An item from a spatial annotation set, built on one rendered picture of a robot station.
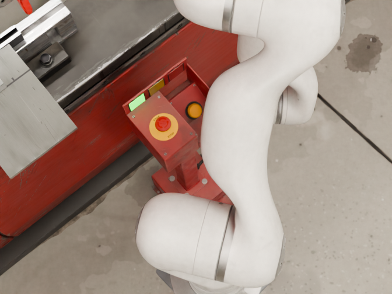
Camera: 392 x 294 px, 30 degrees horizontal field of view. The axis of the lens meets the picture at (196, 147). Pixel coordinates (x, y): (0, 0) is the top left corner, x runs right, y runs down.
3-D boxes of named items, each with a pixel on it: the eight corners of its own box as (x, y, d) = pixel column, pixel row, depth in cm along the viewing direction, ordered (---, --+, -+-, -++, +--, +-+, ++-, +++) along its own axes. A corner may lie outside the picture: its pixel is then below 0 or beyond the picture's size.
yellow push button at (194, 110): (191, 119, 191) (193, 121, 189) (182, 108, 190) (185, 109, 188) (202, 111, 192) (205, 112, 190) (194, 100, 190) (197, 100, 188)
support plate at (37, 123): (11, 179, 158) (10, 178, 157) (-56, 92, 164) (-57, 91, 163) (77, 128, 160) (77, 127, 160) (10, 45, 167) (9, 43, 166)
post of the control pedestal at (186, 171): (187, 191, 245) (177, 142, 193) (177, 179, 246) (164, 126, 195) (199, 181, 246) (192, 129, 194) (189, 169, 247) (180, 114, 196)
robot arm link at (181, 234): (240, 299, 129) (244, 282, 106) (139, 274, 131) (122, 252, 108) (255, 233, 132) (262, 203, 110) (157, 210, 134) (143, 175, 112)
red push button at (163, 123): (162, 138, 182) (161, 133, 178) (152, 126, 183) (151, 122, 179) (175, 128, 183) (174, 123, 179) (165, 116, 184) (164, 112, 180)
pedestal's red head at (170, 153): (168, 173, 191) (162, 153, 174) (130, 129, 195) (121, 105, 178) (226, 126, 194) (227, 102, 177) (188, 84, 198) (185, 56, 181)
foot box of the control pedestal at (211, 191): (196, 240, 252) (194, 234, 240) (151, 186, 258) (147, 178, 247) (240, 204, 255) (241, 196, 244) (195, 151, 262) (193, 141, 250)
